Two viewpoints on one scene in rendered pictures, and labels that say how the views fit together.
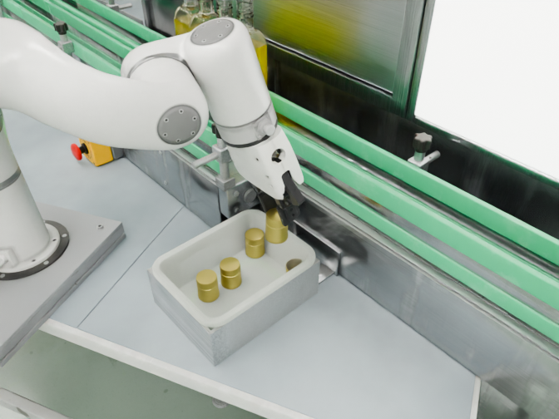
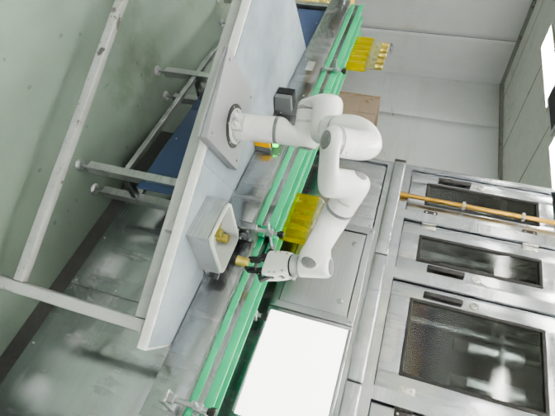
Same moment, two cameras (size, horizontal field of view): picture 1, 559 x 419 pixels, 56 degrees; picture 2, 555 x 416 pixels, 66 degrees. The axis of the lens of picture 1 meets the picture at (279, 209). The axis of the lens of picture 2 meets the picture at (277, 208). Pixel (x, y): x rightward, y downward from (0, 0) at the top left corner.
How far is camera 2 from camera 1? 0.92 m
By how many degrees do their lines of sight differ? 27
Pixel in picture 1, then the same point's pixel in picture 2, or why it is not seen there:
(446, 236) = (236, 332)
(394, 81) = (285, 300)
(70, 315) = (207, 158)
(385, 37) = (302, 298)
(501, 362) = (183, 356)
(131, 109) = (318, 254)
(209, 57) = (324, 268)
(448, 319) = (197, 333)
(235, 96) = (309, 271)
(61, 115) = (320, 234)
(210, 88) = not seen: hidden behind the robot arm
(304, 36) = not seen: hidden behind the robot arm
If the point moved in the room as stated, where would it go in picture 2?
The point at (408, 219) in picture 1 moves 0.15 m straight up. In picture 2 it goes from (240, 315) to (281, 327)
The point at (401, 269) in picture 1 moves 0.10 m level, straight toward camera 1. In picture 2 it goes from (216, 311) to (206, 313)
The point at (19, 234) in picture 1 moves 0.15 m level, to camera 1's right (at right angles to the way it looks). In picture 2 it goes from (247, 135) to (241, 178)
